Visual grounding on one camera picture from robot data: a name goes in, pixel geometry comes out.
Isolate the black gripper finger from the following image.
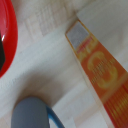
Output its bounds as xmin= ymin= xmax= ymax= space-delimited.
xmin=0 ymin=41 xmax=6 ymax=73

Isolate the red plastic bowl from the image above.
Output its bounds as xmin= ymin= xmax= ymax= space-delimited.
xmin=0 ymin=0 xmax=19 ymax=79

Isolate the blue ceramic mug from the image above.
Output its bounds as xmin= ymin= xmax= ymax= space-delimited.
xmin=10 ymin=96 xmax=67 ymax=128

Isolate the yellow red cracker box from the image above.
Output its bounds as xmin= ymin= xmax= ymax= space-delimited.
xmin=64 ymin=19 xmax=128 ymax=128

